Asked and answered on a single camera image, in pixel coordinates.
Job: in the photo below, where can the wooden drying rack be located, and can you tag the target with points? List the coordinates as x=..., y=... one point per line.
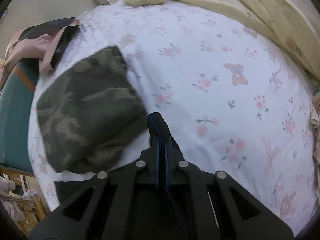
x=22, y=200

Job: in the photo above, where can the floral white bed sheet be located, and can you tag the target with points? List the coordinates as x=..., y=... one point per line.
x=233, y=100

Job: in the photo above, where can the black pants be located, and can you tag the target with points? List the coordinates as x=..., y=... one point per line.
x=159, y=196

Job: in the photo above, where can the camouflage pants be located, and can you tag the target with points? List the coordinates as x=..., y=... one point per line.
x=90, y=113

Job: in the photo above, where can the beige bear print blanket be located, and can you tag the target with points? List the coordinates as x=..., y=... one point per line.
x=315, y=123

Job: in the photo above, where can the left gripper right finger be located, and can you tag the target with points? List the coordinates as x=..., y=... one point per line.
x=173, y=156

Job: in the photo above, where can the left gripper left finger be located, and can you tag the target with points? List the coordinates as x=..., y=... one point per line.
x=151, y=158

